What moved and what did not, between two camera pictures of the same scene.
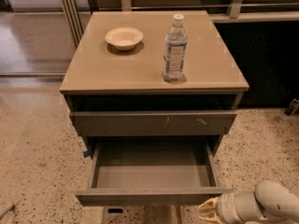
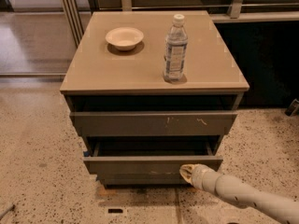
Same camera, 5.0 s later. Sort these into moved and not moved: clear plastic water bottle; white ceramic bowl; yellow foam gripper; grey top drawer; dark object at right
Moved: yellow foam gripper
Not moved: grey top drawer; white ceramic bowl; dark object at right; clear plastic water bottle
